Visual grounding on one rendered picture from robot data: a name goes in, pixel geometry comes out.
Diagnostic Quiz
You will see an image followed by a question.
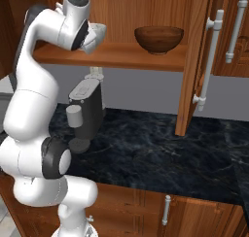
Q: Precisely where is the brown wooden bowl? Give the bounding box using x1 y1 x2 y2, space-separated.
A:
133 25 185 56

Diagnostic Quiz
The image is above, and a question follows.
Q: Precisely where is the wooden wall cabinet with shelf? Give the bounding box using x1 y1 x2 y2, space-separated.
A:
6 0 196 73

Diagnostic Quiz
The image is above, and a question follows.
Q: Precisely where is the white door handle bar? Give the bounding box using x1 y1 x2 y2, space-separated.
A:
225 0 249 65
192 9 226 113

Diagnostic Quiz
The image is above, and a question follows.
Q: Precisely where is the dark grey coffee machine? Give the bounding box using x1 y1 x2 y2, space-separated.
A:
65 67 107 155

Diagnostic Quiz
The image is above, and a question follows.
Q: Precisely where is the closed wooden cabinet door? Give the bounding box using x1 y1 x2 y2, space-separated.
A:
211 0 249 79

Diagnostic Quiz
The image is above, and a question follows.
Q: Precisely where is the open wooden cabinet door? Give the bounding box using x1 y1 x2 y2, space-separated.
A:
174 0 216 137

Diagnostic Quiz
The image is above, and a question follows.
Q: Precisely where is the wooden base cabinet door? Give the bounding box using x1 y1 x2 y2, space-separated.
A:
82 182 164 237
158 195 235 237

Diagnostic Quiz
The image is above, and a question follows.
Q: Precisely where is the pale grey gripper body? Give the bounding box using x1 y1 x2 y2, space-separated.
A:
81 22 108 55

